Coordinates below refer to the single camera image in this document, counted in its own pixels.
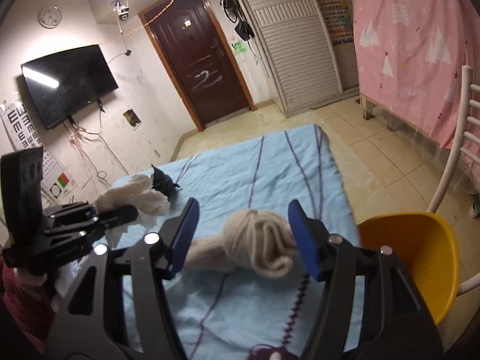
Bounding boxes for black wall television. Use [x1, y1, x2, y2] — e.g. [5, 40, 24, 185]
[21, 45, 118, 130]

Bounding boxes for yellow plastic bin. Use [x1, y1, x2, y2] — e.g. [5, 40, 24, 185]
[358, 212, 460, 324]

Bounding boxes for white metal chair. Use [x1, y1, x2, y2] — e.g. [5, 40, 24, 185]
[426, 65, 480, 297]

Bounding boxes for beige cloth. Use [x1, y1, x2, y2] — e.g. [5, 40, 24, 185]
[94, 174, 170, 247]

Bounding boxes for white louvered wardrobe door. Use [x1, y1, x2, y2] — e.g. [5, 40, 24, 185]
[243, 0, 343, 116]

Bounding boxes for red fleece sleeve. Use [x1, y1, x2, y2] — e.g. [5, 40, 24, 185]
[1, 262, 55, 353]

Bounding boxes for dark brown wooden door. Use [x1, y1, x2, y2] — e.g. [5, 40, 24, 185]
[140, 0, 254, 131]

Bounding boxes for white security camera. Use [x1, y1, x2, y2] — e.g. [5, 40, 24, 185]
[112, 0, 129, 22]

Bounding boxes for light blue bed sheet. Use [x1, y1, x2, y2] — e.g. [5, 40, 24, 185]
[101, 123, 367, 360]

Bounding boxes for black bags on hook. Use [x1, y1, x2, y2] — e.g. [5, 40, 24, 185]
[220, 0, 255, 42]

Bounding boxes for wall clock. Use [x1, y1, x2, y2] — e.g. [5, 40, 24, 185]
[37, 6, 63, 29]

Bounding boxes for eye chart poster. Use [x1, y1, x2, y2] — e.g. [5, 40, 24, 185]
[1, 99, 75, 202]

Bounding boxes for colourful wall chart poster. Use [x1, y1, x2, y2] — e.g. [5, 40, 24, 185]
[317, 0, 354, 46]

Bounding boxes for pink tree-print curtain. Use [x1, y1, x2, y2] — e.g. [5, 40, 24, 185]
[353, 0, 479, 149]

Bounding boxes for white gloved right hand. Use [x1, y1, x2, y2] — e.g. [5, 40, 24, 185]
[269, 352, 282, 360]

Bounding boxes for cream knitted sweater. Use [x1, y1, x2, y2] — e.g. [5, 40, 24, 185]
[184, 210, 297, 279]

